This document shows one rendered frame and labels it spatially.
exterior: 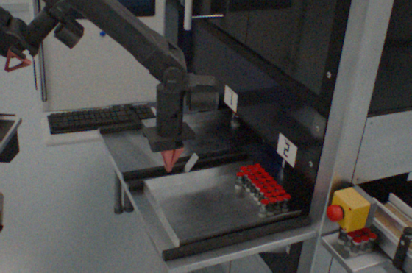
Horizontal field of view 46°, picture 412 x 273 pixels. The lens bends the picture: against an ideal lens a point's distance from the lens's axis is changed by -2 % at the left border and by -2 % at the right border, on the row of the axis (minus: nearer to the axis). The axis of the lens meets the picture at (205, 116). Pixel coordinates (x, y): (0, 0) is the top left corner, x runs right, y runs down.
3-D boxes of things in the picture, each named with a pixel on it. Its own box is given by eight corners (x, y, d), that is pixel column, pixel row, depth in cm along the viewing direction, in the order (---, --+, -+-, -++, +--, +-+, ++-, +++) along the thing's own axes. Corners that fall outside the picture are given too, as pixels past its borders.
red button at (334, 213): (335, 213, 116) (339, 199, 114) (346, 223, 113) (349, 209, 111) (323, 216, 115) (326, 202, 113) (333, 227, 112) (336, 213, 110)
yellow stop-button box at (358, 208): (351, 209, 121) (357, 185, 118) (370, 227, 115) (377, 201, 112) (327, 215, 118) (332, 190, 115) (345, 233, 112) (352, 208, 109)
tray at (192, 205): (251, 169, 149) (252, 159, 147) (299, 221, 128) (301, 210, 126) (143, 190, 135) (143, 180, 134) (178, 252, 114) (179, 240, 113)
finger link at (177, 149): (183, 176, 108) (185, 139, 104) (152, 182, 106) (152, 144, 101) (172, 161, 114) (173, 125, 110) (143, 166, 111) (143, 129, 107)
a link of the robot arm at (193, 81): (161, 46, 100) (163, 68, 93) (217, 47, 102) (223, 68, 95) (160, 96, 107) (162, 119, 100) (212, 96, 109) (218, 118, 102)
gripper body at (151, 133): (196, 142, 106) (198, 111, 103) (151, 150, 102) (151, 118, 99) (185, 129, 111) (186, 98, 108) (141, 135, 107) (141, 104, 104)
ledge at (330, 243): (362, 229, 129) (363, 224, 128) (396, 262, 119) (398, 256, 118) (319, 242, 124) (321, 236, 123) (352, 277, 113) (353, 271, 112)
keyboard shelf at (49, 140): (149, 103, 209) (149, 97, 207) (168, 134, 186) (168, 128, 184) (39, 113, 193) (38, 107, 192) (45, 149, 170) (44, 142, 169)
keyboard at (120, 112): (149, 107, 199) (149, 101, 198) (158, 123, 187) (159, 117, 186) (47, 118, 185) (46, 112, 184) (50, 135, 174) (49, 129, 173)
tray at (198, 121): (231, 116, 180) (232, 107, 178) (266, 151, 159) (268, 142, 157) (141, 129, 167) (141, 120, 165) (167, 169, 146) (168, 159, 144)
